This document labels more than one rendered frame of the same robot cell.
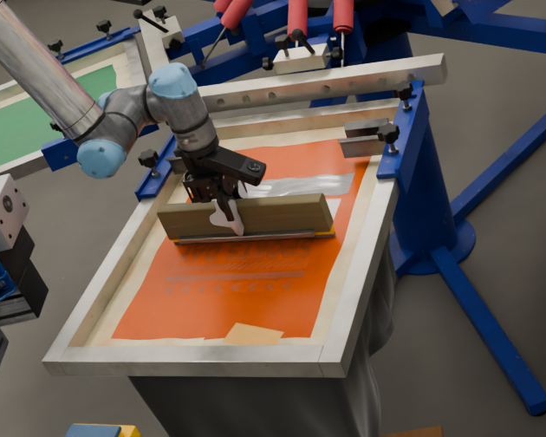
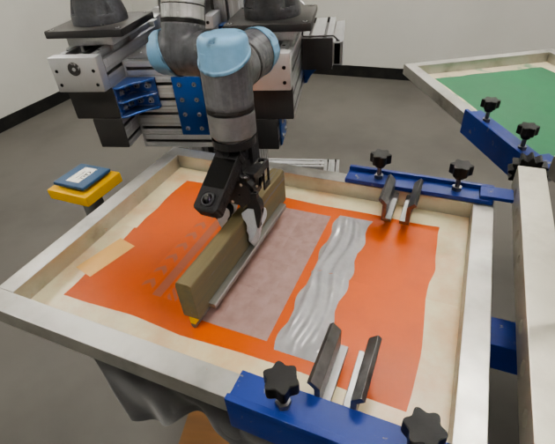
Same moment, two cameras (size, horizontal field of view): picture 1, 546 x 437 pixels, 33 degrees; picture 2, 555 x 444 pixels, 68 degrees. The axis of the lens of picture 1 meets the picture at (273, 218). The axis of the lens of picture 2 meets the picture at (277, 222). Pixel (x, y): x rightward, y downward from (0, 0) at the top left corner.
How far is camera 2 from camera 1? 1.70 m
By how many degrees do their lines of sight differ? 67
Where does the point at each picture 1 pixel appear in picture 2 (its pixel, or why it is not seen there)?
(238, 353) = (68, 238)
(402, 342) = not seen: outside the picture
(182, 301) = (195, 214)
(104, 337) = (190, 177)
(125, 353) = (139, 180)
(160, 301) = not seen: hidden behind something
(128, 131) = (185, 55)
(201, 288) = (202, 224)
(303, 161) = (376, 308)
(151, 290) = not seen: hidden behind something
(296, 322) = (92, 285)
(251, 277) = (186, 256)
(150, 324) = (182, 198)
